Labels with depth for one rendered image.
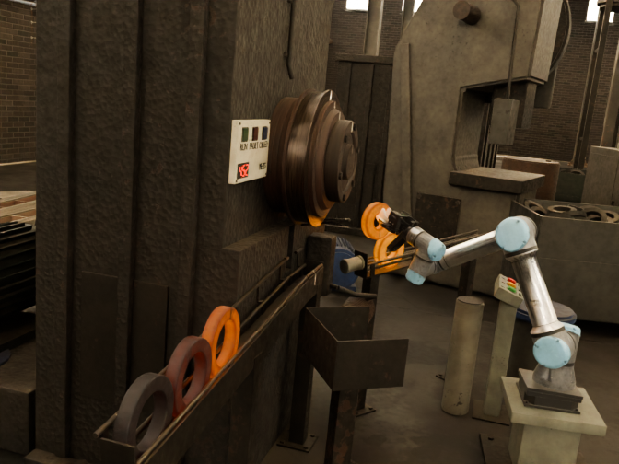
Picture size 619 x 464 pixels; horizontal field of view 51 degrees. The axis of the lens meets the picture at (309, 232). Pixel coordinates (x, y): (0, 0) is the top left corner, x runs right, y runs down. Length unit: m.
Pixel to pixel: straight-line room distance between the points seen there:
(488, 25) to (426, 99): 0.66
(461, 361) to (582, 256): 1.56
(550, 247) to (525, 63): 1.30
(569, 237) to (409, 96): 1.59
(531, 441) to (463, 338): 0.55
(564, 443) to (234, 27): 1.82
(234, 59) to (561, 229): 2.79
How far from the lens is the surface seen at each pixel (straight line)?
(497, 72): 4.77
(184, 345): 1.48
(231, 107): 1.83
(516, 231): 2.33
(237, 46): 1.84
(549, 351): 2.37
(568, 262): 4.25
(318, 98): 2.12
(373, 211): 2.64
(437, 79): 4.89
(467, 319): 2.88
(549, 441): 2.60
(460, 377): 2.97
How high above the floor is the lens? 1.32
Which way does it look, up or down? 12 degrees down
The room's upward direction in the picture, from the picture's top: 5 degrees clockwise
